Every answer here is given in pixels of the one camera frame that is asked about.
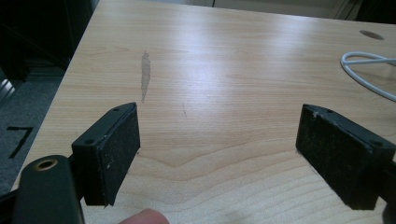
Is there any dark cabinet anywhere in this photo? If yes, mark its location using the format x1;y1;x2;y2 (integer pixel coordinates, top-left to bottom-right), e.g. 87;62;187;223
0;0;96;82

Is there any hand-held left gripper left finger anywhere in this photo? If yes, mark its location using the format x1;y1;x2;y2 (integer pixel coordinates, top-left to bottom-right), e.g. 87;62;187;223
71;102;141;207

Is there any white cable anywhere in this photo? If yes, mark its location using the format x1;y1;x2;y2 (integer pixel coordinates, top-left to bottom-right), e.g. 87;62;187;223
340;50;396;103

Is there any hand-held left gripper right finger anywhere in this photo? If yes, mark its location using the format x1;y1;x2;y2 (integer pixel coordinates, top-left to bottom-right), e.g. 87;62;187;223
295;104;396;211

